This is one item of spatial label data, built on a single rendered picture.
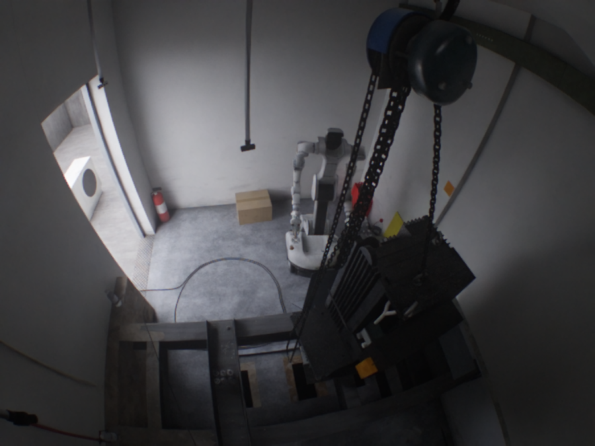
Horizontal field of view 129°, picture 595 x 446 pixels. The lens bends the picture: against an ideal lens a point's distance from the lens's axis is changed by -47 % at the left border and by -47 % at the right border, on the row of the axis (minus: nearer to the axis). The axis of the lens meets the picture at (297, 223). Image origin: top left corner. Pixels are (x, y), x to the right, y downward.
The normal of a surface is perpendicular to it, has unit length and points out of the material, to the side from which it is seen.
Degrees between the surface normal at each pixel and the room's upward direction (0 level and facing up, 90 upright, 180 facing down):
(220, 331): 0
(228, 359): 0
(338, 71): 90
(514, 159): 90
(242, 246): 0
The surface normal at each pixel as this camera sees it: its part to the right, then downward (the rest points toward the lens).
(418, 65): -0.88, 0.39
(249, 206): 0.09, -0.67
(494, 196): -0.98, 0.08
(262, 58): 0.19, 0.74
